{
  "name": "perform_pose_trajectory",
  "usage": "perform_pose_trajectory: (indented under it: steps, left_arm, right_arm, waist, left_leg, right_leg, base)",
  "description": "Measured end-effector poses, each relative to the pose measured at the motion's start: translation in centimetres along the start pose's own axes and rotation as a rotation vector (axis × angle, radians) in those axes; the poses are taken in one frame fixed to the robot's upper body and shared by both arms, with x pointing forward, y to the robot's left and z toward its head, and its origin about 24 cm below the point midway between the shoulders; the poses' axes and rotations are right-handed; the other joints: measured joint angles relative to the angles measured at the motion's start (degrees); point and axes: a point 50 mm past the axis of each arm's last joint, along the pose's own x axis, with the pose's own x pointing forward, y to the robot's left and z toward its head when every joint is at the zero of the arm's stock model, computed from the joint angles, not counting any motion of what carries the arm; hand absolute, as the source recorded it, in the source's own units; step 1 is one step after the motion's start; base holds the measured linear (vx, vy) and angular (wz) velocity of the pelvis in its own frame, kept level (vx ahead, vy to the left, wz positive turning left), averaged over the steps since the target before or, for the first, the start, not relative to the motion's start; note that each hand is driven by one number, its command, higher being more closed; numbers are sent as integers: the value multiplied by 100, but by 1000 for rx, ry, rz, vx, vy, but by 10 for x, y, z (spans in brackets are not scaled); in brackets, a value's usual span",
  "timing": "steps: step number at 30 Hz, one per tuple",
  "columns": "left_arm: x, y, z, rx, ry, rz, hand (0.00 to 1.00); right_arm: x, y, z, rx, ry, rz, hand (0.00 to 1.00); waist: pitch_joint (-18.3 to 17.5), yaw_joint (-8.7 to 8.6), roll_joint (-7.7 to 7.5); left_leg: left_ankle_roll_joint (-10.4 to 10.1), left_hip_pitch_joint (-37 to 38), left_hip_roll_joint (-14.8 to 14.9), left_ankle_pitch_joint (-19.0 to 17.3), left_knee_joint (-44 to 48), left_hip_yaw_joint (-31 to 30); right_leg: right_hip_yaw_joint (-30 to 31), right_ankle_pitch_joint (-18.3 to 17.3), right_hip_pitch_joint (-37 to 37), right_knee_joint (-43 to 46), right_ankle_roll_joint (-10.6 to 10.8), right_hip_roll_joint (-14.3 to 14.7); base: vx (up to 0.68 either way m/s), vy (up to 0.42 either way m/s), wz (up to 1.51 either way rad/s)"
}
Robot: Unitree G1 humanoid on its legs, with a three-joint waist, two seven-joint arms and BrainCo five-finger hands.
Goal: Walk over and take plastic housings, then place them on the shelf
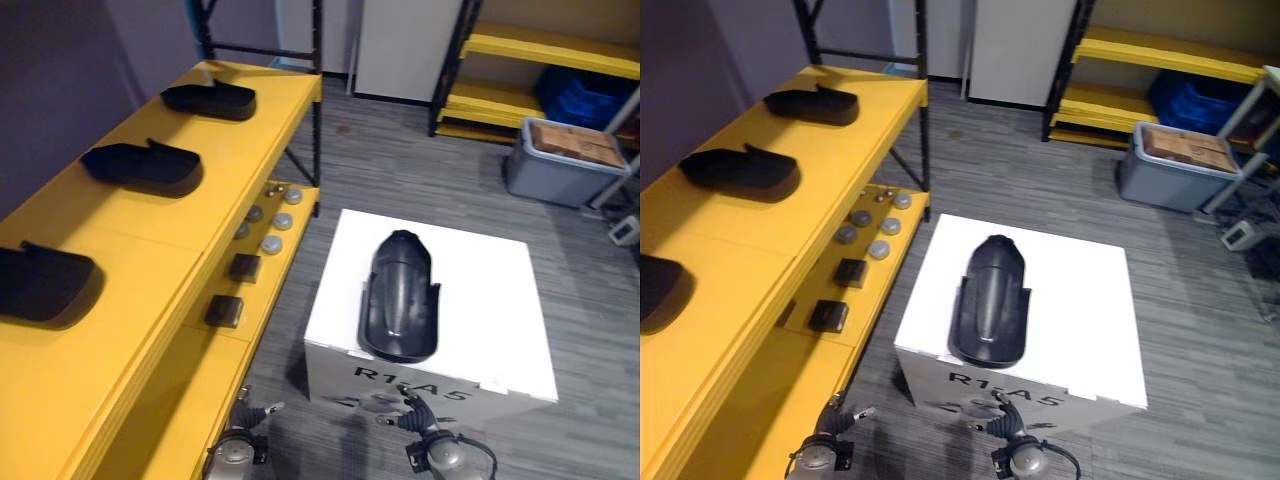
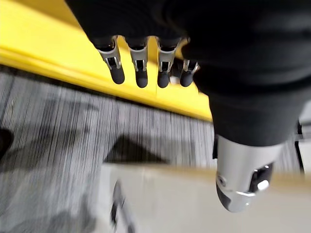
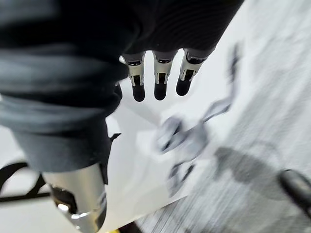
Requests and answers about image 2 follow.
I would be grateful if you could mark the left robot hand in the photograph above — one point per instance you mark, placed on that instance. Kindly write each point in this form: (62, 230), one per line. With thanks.
(218, 48)

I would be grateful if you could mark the cardboard box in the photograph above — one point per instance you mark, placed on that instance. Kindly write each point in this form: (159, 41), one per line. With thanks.
(182, 199)

